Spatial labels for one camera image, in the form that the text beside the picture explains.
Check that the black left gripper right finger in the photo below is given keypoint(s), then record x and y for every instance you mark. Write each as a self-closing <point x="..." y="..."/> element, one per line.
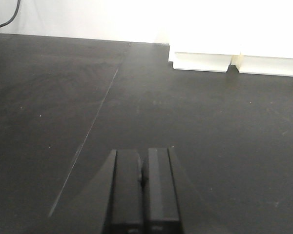
<point x="171" y="203"/>

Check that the white box middle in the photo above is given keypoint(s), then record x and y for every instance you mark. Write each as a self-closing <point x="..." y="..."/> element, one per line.
<point x="272" y="66"/>

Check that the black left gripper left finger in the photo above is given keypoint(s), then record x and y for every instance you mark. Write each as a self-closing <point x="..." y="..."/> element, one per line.
<point x="111" y="203"/>

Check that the white box left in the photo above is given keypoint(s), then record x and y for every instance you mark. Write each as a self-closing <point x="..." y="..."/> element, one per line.
<point x="193" y="61"/>

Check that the white box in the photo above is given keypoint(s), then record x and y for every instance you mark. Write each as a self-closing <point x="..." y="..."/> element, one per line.
<point x="193" y="61"/>
<point x="272" y="66"/>

